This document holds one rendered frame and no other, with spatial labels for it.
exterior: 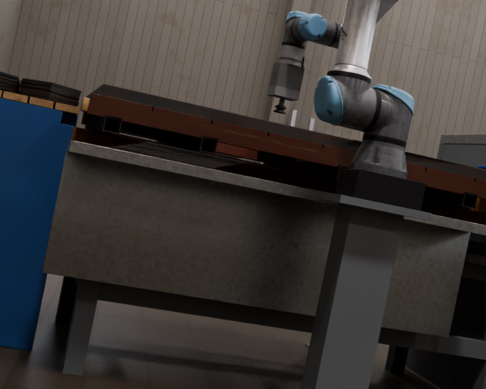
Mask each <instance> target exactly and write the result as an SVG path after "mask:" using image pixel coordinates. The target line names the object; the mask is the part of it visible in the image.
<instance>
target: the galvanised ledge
mask: <svg viewBox="0 0 486 389"><path fill-rule="evenodd" d="M66 151H70V152H74V153H78V154H85V155H89V156H93V157H100V158H104V159H108V160H112V161H119V162H123V163H128V164H135V165H139V166H143V167H150V168H154V169H158V170H162V171H169V172H174V173H178V174H185V175H189V176H193V177H196V178H203V179H208V180H212V181H219V182H223V183H227V184H234V185H238V186H242V187H246V188H254V189H258V190H262V191H269V192H273V193H277V194H281V195H288V196H292V197H297V198H304V199H308V200H312V201H318V202H322V203H326V204H331V205H338V204H339V202H335V201H329V200H325V199H321V198H317V195H318V191H315V190H312V189H308V188H300V187H296V186H292V185H288V184H282V183H278V182H274V181H266V180H262V179H258V178H252V177H248V176H244V175H240V174H232V173H228V172H224V171H218V170H214V169H210V168H205V167H198V166H194V165H191V164H184V163H180V162H176V161H169V160H164V159H161V158H157V157H150V156H146V155H142V154H135V153H131V152H127V151H120V150H116V149H112V148H108V147H101V146H97V145H93V144H86V143H82V142H78V141H74V140H68V142H67V146H66ZM403 219H407V220H411V221H416V222H423V223H427V224H430V225H437V226H441V227H445V228H452V229H457V230H461V231H465V232H472V233H476V234H480V235H486V225H481V224H477V223H473V222H466V221H462V220H458V219H454V218H447V217H443V216H439V215H432V214H430V221H427V220H423V219H419V218H411V217H408V216H404V218H403Z"/></svg>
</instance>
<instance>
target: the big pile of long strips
mask: <svg viewBox="0 0 486 389"><path fill-rule="evenodd" d="M0 90H2V92H4V91H6V92H10V93H17V94H21V95H24V96H28V97H29V100H30V97H35V98H39V99H42V100H49V101H52V102H54V104H53V106H54V105H55V103H63V104H67V105H70V106H75V107H77V106H79V105H78V104H79V102H78V101H79V97H80V94H81V92H82V91H80V90H75V89H73V88H70V87H67V86H63V85H59V84H57V83H50V82H46V81H40V80H35V79H26V78H22V80H21V82H20V79H19V76H14V75H11V74H8V73H3V72H1V71H0Z"/></svg>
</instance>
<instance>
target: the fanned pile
mask: <svg viewBox="0 0 486 389"><path fill-rule="evenodd" d="M108 148H112V149H116V150H120V151H127V152H131V153H135V154H142V155H146V156H150V157H157V158H161V159H164V160H169V161H176V162H180V163H184V164H191V165H194V166H198V167H205V168H210V167H212V168H215V167H224V166H229V165H232V166H234V164H236V165H238V164H242V163H245V164H246V162H244V161H237V160H233V159H230V158H226V157H219V156H215V155H211V154H204V153H201V152H197V151H189V150H185V149H182V148H178V147H171V146H167V145H163V144H156V143H153V142H149V141H146V143H144V142H142V144H141V143H138V144H133V145H132V144H128V146H127V145H123V146H120V145H119V147H116V146H113V147H108ZM240 162H241V163H240Z"/></svg>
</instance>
